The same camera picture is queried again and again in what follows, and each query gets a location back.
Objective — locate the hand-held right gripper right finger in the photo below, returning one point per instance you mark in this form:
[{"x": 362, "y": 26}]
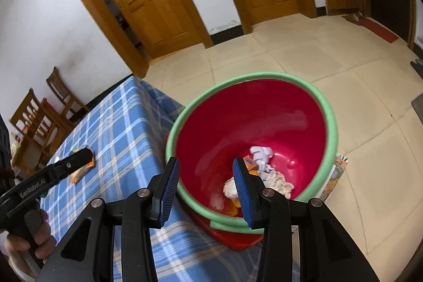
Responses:
[{"x": 246, "y": 196}]

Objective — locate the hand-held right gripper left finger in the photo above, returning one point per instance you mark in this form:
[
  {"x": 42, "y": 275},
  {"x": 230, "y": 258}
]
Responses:
[{"x": 168, "y": 192}]

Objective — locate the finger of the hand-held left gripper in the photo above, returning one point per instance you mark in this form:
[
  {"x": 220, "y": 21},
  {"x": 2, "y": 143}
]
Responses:
[{"x": 71, "y": 164}]

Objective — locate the red yellow snack packet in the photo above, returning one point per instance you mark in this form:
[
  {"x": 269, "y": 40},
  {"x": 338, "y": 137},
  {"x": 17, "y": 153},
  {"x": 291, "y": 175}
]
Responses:
[{"x": 83, "y": 171}]

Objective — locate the cream tissue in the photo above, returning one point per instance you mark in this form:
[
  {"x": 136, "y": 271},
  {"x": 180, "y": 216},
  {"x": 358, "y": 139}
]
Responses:
[{"x": 229, "y": 188}]

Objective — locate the orange cardboard box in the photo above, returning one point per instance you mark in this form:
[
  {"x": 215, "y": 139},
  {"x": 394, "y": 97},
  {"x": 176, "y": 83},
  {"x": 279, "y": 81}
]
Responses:
[{"x": 250, "y": 165}]

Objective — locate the cream wrapper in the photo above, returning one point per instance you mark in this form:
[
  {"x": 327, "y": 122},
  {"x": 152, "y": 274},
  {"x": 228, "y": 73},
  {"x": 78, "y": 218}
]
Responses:
[{"x": 277, "y": 184}]

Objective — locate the red basin with green rim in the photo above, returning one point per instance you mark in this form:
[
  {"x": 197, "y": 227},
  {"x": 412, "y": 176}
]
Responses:
[
  {"x": 231, "y": 225},
  {"x": 257, "y": 110}
]

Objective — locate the person's left hand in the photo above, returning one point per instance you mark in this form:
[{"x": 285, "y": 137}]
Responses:
[{"x": 47, "y": 235}]

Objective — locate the blue plaid tablecloth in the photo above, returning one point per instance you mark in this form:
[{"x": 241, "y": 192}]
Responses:
[{"x": 115, "y": 136}]

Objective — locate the tall wooden chair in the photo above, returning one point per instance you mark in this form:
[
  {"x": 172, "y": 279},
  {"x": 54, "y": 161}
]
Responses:
[{"x": 33, "y": 126}]

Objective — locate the colourful printed carton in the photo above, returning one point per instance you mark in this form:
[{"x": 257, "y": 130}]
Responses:
[{"x": 337, "y": 176}]

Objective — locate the red floor mat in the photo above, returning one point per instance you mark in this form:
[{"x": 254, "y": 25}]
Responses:
[{"x": 380, "y": 29}]

